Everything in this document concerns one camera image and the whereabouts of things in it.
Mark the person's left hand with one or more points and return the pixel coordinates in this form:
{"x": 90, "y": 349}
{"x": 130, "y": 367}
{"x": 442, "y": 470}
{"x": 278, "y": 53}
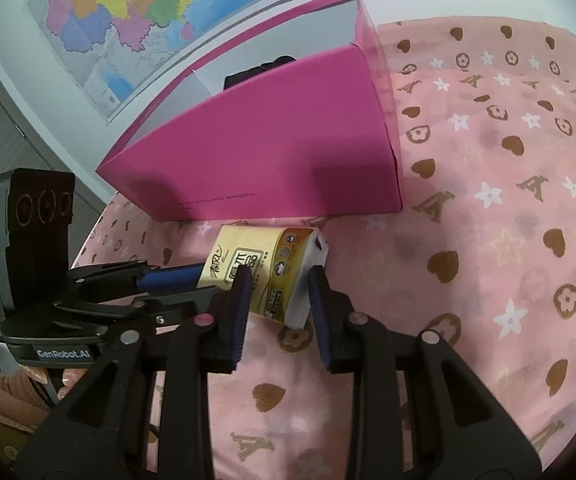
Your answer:
{"x": 70, "y": 379}

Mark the yellow tissue pack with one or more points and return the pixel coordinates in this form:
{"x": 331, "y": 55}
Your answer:
{"x": 268, "y": 260}

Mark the pink printed blanket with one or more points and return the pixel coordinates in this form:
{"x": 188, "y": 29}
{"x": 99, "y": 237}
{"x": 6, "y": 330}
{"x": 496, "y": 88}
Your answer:
{"x": 468, "y": 210}

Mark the colourful wall map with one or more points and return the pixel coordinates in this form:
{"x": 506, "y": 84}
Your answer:
{"x": 117, "y": 0}

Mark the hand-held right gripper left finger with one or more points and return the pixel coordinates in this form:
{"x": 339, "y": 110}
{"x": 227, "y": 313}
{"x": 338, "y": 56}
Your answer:
{"x": 240, "y": 310}

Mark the black soft item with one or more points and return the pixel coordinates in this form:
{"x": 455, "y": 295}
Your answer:
{"x": 258, "y": 74}

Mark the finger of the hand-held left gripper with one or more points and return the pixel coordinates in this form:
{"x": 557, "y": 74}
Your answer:
{"x": 167, "y": 310}
{"x": 172, "y": 277}

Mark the person's left forearm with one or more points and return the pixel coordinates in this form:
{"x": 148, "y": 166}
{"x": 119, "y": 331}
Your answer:
{"x": 7, "y": 390}

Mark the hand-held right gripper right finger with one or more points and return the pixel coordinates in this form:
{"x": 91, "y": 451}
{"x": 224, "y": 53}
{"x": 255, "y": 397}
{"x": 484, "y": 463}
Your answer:
{"x": 318, "y": 315}

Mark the grey louvred door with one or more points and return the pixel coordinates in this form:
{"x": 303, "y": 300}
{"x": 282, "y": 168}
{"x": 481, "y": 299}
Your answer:
{"x": 12, "y": 135}

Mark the pink cardboard box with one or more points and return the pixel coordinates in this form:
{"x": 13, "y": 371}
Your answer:
{"x": 268, "y": 150}

